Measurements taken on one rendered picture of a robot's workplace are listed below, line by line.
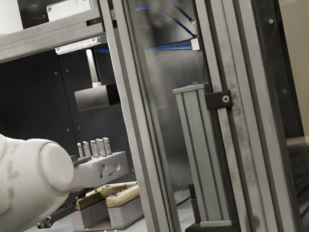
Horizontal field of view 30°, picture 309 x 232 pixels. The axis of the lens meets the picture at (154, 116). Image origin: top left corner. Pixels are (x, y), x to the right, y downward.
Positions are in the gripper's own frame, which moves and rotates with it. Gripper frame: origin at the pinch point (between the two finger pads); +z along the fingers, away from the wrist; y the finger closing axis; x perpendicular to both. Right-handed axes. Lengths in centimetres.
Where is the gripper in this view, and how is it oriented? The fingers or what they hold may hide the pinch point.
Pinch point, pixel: (80, 175)
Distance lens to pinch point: 119.1
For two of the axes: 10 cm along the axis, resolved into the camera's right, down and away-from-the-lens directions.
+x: -8.5, 1.5, 5.0
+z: 4.8, -1.6, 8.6
